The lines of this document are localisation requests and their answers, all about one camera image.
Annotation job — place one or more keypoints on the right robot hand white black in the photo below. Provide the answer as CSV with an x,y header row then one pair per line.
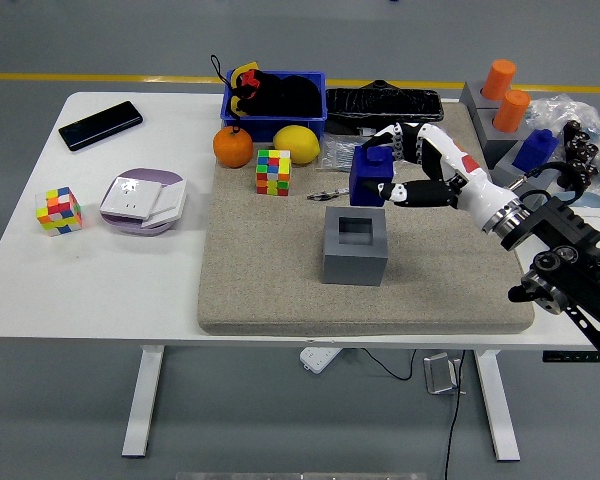
x,y
465,175

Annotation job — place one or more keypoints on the blue seal stamp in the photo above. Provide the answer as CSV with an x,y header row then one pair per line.
x,y
535,150
367,175

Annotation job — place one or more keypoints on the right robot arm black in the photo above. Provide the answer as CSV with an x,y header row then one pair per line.
x,y
555,225

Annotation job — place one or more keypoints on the grey seal holder block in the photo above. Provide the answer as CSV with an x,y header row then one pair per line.
x,y
352,265
472,97
495,145
502,172

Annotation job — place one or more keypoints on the orange cylinder seal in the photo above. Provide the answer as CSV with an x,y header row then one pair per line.
x,y
511,112
499,80

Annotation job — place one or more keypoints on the white usb plug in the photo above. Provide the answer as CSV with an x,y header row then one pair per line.
x,y
366,132

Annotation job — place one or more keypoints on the black keyboard in plastic wrap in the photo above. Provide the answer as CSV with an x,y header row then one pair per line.
x,y
380,107

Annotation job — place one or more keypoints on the crumpled clear plastic bag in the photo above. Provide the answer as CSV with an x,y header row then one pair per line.
x,y
555,107

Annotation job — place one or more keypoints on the dark knobs cluster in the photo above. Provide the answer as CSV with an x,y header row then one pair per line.
x,y
580,147

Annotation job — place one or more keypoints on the large clear resistor bag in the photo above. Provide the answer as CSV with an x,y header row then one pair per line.
x,y
335,155

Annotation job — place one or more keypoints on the black silver pen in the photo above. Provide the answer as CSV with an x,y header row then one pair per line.
x,y
325,195

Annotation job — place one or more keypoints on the yellow lemon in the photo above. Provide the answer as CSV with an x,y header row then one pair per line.
x,y
296,145

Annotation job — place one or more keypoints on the neat rubik's cube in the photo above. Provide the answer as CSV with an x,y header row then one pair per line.
x,y
273,172

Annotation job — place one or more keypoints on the black pouch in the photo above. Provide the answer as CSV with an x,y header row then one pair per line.
x,y
285,97

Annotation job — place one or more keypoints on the black table control panel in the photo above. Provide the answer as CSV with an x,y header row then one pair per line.
x,y
565,356

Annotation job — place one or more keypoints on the blue plastic bin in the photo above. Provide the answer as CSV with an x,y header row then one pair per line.
x,y
260,125

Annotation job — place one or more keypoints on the grey-brown mat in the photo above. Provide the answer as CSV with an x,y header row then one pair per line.
x,y
280,280

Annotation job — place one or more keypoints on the white table leg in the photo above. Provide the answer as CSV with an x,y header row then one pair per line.
x,y
142,400
497,405

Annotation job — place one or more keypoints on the orange fruit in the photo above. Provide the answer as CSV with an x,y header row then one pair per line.
x,y
233,147

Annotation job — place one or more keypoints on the white power strip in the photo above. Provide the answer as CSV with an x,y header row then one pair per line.
x,y
320,359

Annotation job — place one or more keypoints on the purple tray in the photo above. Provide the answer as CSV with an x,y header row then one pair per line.
x,y
150,174

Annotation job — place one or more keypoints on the black smartphone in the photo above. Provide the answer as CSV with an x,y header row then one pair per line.
x,y
100,126

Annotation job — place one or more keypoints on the twisted rubik's cube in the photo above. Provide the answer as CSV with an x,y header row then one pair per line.
x,y
59,212

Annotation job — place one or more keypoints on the silver metal bracket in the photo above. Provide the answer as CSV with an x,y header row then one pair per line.
x,y
440,375

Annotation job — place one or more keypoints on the white wall socket panel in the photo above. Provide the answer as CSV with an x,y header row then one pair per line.
x,y
130,197

